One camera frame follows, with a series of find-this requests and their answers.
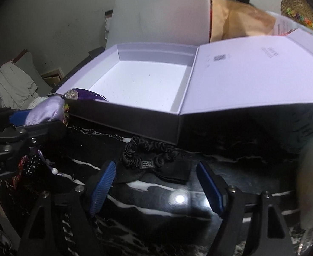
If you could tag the wooden box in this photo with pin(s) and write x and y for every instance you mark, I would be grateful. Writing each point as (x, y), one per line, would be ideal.
(51, 78)

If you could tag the white printed paper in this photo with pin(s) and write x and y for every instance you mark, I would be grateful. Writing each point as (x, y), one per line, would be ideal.
(284, 22)

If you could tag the white cloth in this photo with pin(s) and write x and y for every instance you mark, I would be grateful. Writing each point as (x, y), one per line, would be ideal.
(12, 85)

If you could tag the white lidded gift box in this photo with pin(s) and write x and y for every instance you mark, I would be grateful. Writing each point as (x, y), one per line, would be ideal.
(140, 82)

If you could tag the black cloth bow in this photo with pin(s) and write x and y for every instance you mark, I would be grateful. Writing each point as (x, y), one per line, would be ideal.
(172, 172)

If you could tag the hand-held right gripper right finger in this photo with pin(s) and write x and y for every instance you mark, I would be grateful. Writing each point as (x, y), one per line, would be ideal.
(211, 189)

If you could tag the lavender satin pouch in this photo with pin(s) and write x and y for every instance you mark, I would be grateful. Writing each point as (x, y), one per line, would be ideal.
(44, 110)

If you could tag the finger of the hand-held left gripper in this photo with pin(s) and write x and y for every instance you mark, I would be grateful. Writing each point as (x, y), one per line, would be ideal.
(19, 117)
(44, 129)

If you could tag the black polka-dot scrunchie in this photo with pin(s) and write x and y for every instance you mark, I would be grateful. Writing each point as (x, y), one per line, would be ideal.
(30, 165)

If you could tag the round woven mat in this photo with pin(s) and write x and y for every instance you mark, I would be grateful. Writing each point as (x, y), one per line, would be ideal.
(295, 5)

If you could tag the brown paper bag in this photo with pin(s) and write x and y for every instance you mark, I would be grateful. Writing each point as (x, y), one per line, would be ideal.
(233, 18)

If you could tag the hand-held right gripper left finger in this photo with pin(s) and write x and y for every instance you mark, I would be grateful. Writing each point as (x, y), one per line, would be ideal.
(103, 189)

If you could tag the white foam board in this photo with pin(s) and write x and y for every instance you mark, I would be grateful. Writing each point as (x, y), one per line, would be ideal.
(159, 13)

